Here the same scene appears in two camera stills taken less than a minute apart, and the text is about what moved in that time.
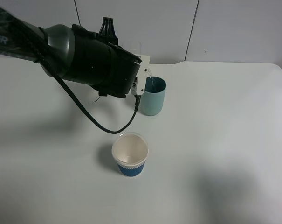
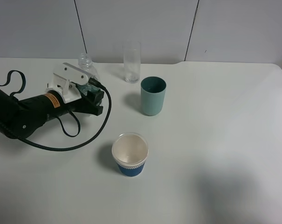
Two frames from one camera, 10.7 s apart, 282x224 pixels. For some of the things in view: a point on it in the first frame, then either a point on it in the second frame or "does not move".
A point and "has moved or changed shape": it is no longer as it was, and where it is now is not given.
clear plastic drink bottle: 149,72 has moved or changed shape
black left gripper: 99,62 -> 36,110
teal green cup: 153,98 does not move
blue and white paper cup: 130,150 does not move
